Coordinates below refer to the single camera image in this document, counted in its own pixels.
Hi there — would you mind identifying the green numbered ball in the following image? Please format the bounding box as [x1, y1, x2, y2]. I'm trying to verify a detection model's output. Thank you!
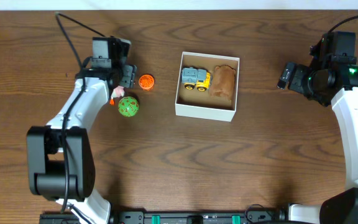
[118, 96, 139, 117]

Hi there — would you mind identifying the pink toy duck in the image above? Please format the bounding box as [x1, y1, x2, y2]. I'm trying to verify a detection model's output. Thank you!
[109, 86, 125, 105]

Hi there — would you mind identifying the brown plush toy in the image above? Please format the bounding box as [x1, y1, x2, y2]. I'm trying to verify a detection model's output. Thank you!
[209, 65, 236, 100]

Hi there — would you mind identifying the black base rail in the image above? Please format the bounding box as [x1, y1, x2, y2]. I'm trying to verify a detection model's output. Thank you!
[39, 203, 288, 224]

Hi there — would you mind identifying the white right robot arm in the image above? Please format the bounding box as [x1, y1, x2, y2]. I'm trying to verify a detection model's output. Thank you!
[277, 62, 358, 223]

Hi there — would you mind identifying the orange ridged toy ball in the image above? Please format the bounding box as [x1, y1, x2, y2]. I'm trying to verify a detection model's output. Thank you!
[139, 74, 155, 91]

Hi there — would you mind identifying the yellow grey toy truck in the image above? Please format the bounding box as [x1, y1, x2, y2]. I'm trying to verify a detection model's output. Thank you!
[181, 67, 213, 91]

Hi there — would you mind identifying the white cardboard box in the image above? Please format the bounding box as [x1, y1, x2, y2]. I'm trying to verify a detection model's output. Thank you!
[175, 52, 240, 122]

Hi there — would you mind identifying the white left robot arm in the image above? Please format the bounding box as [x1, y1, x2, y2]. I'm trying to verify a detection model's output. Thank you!
[26, 65, 137, 223]

